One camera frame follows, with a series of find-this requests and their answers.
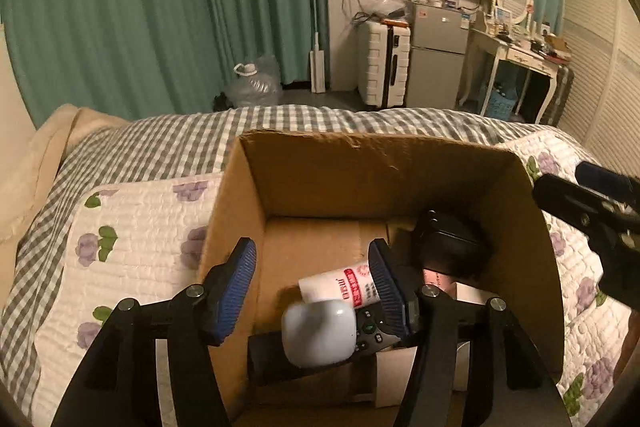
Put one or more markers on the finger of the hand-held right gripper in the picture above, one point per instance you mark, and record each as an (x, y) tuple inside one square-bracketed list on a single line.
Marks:
[(570, 202), (607, 182)]

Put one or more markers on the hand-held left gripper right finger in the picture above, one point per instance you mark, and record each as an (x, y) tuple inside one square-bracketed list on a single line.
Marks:
[(387, 294)]

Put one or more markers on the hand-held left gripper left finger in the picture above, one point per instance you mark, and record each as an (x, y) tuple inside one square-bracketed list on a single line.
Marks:
[(235, 294)]

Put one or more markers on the black remote control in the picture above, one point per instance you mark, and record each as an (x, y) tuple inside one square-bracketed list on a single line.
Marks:
[(372, 332)]

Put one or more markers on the small white red-label bottle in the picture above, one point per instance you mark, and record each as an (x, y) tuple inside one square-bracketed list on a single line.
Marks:
[(335, 287)]

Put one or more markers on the light blue plastic case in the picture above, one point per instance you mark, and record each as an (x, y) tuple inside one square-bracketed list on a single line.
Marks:
[(320, 332)]

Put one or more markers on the black pouch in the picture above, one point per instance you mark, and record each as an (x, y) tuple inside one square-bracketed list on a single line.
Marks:
[(450, 247)]

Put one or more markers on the brown cardboard box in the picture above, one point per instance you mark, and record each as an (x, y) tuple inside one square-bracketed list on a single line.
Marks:
[(350, 167)]

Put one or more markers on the person's right forearm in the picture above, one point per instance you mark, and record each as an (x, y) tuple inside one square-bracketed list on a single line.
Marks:
[(631, 347)]

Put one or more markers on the dark grey suitcase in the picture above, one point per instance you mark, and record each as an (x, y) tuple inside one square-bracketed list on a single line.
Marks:
[(560, 97)]

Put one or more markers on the white floral quilt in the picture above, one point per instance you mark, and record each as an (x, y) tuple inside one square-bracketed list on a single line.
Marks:
[(140, 232)]

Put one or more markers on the blue plastic basket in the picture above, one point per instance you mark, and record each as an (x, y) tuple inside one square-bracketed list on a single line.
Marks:
[(500, 104)]

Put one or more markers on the white louvered wardrobe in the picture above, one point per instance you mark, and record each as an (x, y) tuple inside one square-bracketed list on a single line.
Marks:
[(605, 57)]

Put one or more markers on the white dressing table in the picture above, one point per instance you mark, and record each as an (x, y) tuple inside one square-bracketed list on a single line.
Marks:
[(520, 54)]

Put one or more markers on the grey checked bedsheet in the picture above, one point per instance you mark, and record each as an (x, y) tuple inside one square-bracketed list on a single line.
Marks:
[(175, 142)]

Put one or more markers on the silver small fridge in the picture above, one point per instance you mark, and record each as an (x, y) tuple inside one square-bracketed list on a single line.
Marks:
[(437, 57)]

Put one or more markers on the clear water jug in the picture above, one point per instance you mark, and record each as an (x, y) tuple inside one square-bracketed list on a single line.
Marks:
[(255, 84)]

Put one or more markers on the white ribbed suitcase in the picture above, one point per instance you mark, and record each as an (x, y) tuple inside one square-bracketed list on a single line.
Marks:
[(380, 67)]

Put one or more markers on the beige blanket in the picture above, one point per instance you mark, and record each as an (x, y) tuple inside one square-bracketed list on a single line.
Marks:
[(45, 157)]

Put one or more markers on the white flat mop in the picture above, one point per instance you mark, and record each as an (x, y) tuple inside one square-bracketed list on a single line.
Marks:
[(317, 67)]

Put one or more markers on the clear plastic bag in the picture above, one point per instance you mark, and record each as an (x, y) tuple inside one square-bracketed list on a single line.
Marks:
[(385, 9)]

